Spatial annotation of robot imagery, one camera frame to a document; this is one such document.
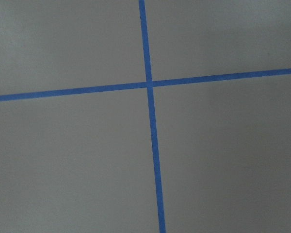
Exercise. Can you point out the blue tape line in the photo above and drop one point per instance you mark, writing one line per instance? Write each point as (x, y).
(152, 118)

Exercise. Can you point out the blue tape line crossing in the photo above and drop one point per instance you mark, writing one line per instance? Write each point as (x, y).
(140, 85)

